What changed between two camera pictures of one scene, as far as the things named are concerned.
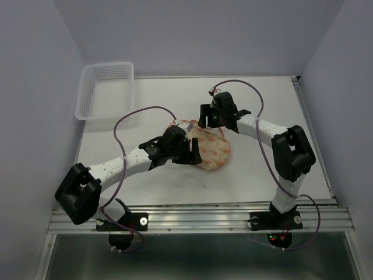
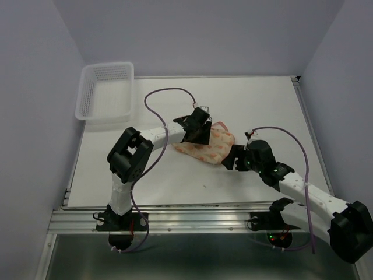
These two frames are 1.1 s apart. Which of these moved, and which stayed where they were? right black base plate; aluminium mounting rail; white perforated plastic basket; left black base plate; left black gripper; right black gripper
Moved: right black gripper; left black gripper
Stayed: right black base plate; aluminium mounting rail; left black base plate; white perforated plastic basket
